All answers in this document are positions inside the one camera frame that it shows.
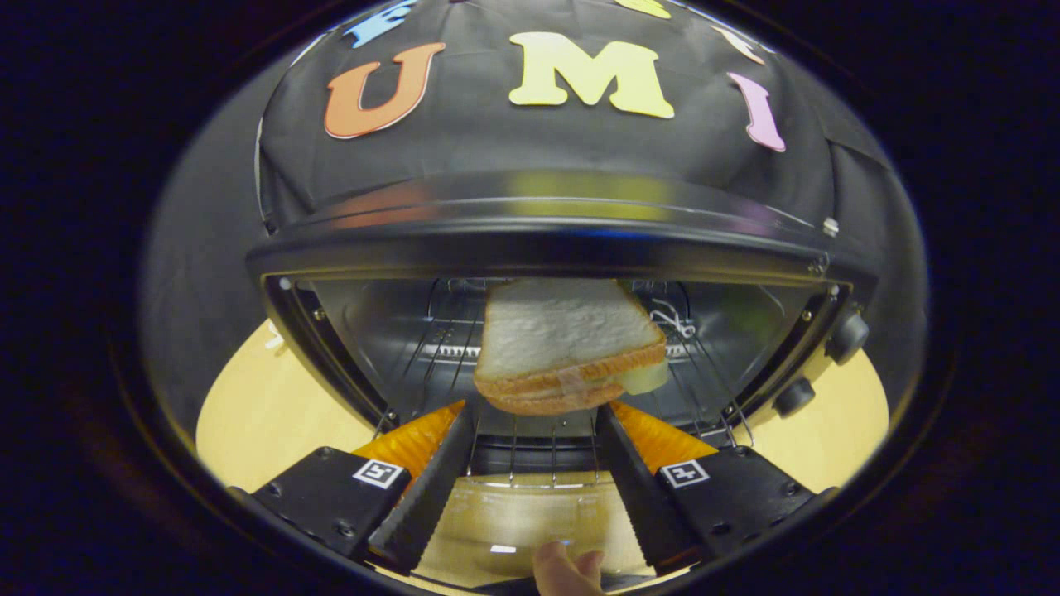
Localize toast sandwich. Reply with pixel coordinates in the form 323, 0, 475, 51
474, 278, 670, 416

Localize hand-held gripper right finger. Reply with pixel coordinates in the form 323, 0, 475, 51
595, 401, 837, 576

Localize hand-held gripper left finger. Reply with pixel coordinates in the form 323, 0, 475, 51
251, 401, 477, 576

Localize black toaster oven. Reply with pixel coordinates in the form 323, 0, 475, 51
246, 170, 879, 584

